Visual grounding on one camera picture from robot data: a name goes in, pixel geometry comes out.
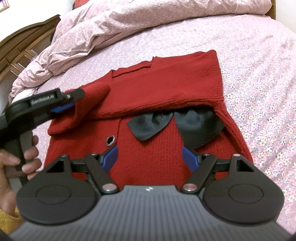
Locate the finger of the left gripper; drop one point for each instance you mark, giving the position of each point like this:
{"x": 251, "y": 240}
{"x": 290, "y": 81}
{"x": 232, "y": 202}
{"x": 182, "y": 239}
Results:
{"x": 63, "y": 108}
{"x": 74, "y": 94}

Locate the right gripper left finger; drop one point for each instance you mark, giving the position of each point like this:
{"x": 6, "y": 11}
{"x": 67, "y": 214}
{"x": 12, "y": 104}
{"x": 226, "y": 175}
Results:
{"x": 67, "y": 189}

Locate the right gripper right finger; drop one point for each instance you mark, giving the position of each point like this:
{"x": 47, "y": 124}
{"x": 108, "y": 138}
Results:
{"x": 232, "y": 189}

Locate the red knit sweater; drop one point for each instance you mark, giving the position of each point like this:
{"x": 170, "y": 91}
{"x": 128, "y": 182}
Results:
{"x": 138, "y": 106}

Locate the yellow sleeve forearm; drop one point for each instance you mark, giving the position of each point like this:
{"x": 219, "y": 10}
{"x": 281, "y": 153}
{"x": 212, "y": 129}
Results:
{"x": 9, "y": 223}

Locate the person left hand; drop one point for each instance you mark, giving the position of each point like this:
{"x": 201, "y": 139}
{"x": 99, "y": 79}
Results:
{"x": 29, "y": 170}

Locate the pink quilted duvet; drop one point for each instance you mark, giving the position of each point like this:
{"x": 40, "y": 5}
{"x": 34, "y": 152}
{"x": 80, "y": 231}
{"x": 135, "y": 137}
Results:
{"x": 98, "y": 24}

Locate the wooden headboard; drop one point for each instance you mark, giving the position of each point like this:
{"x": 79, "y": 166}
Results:
{"x": 19, "y": 48}

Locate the pink floral bed sheet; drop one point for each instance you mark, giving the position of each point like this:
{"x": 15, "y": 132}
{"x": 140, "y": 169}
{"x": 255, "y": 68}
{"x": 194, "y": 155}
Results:
{"x": 257, "y": 60}

